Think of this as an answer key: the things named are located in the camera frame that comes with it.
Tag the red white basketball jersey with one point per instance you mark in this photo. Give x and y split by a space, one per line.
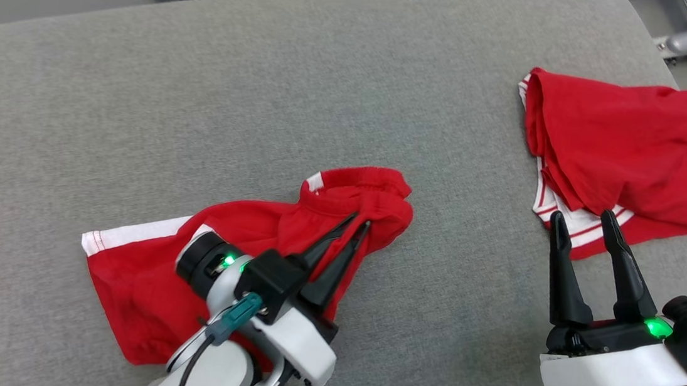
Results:
626 138

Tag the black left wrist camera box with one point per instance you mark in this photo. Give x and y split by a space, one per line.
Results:
268 283

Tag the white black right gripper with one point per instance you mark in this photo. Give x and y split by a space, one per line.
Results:
610 370

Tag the red shorts with white stripe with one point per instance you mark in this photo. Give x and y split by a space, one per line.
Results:
144 300

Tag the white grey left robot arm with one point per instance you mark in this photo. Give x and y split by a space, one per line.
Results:
218 376

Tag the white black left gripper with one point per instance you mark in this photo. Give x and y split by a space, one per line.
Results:
303 347

